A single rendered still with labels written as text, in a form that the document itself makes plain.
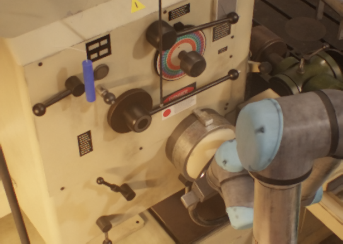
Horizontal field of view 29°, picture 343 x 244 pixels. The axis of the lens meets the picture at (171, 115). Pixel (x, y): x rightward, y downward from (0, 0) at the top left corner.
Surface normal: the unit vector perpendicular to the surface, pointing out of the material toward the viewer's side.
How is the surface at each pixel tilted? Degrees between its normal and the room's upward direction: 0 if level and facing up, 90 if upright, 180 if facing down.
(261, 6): 0
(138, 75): 90
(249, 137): 82
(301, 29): 0
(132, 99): 90
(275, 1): 0
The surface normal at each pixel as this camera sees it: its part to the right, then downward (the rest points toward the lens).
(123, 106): 0.59, 0.56
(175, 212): 0.00, -0.72
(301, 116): 0.11, -0.37
